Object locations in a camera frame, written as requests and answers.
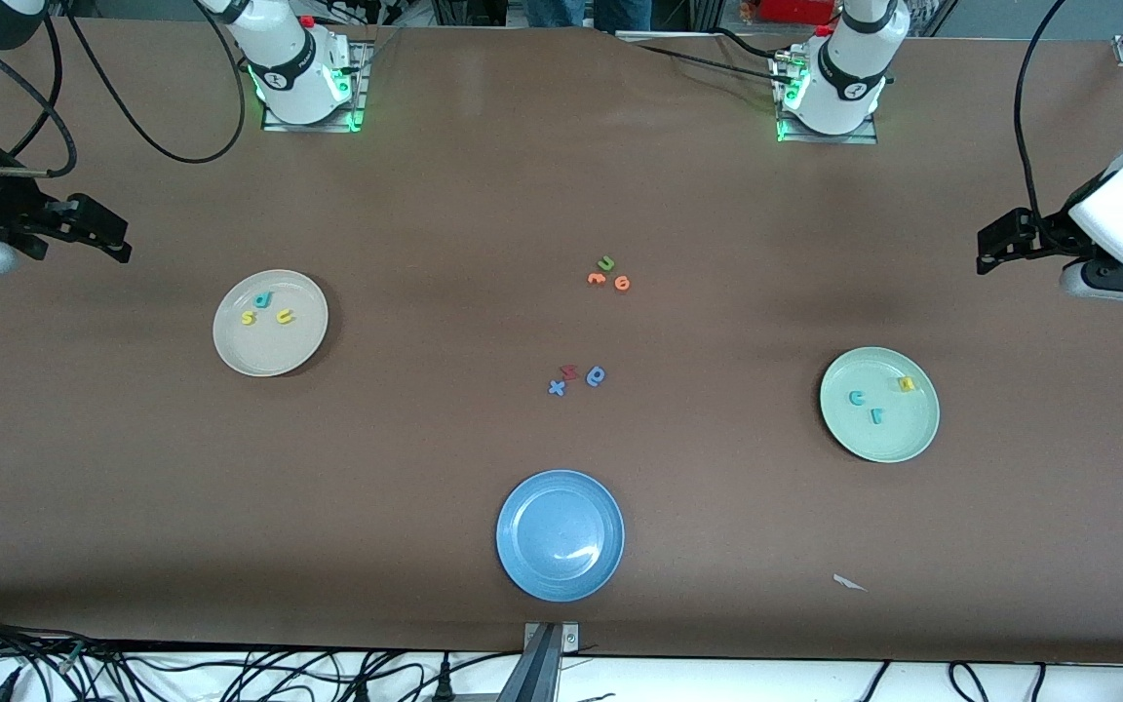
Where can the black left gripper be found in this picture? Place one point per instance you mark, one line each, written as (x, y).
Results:
(1052, 234)

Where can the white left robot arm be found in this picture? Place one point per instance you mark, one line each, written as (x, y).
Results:
(849, 78)

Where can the beige round plate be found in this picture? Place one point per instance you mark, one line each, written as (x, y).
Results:
(270, 351)

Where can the green round plate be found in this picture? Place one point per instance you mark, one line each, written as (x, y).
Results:
(879, 439)

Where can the red box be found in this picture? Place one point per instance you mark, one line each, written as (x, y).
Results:
(795, 10)

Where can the white paper scrap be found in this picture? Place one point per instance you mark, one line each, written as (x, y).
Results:
(847, 582)

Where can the blue letter a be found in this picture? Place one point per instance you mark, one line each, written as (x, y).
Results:
(593, 378)

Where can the person legs blue jeans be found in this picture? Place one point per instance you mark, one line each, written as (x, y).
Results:
(586, 12)

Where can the blue round plate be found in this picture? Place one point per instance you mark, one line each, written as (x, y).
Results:
(560, 535)

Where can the black power plug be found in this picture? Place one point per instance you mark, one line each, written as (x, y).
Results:
(444, 687)

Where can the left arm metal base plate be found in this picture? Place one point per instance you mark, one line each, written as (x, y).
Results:
(869, 138)

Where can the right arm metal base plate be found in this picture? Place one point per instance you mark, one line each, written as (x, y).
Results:
(359, 88)

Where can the metal table edge bracket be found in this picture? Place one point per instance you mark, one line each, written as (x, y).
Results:
(547, 639)

